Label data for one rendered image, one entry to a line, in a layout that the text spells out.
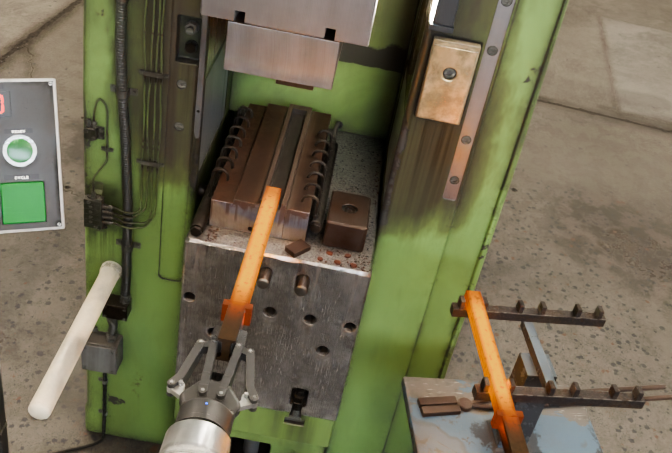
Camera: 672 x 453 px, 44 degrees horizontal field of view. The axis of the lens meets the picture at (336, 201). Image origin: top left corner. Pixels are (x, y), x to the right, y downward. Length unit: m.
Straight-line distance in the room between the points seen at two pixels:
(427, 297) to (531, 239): 1.65
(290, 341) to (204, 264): 0.26
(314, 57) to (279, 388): 0.79
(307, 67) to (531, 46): 0.44
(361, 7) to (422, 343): 0.93
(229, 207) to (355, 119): 0.53
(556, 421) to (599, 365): 1.24
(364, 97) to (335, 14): 0.63
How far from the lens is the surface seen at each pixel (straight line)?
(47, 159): 1.62
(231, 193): 1.71
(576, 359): 3.08
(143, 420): 2.42
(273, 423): 2.02
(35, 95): 1.62
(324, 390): 1.91
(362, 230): 1.68
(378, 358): 2.10
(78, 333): 1.88
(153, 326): 2.15
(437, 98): 1.65
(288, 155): 1.84
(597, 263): 3.58
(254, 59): 1.52
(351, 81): 2.04
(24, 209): 1.62
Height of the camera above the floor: 1.96
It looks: 34 degrees down
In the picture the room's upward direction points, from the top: 11 degrees clockwise
